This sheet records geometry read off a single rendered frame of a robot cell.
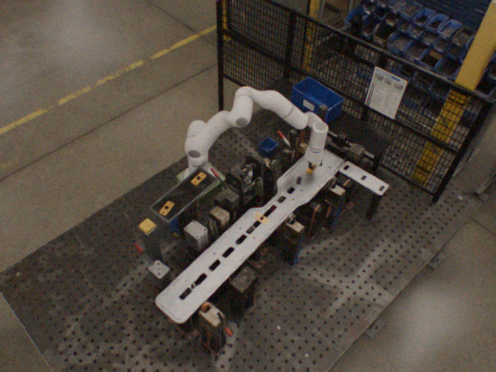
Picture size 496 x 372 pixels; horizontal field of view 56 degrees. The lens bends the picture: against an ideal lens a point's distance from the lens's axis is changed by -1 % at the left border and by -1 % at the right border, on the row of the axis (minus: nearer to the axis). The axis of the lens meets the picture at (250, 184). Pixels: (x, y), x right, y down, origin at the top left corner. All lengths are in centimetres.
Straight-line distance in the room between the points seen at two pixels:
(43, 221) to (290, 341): 228
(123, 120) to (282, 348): 283
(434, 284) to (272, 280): 148
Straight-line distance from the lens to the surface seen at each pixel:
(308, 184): 271
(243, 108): 236
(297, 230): 246
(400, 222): 307
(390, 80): 286
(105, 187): 407
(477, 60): 265
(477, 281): 391
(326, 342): 258
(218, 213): 245
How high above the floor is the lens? 307
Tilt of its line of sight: 51 degrees down
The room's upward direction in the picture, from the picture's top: 3 degrees clockwise
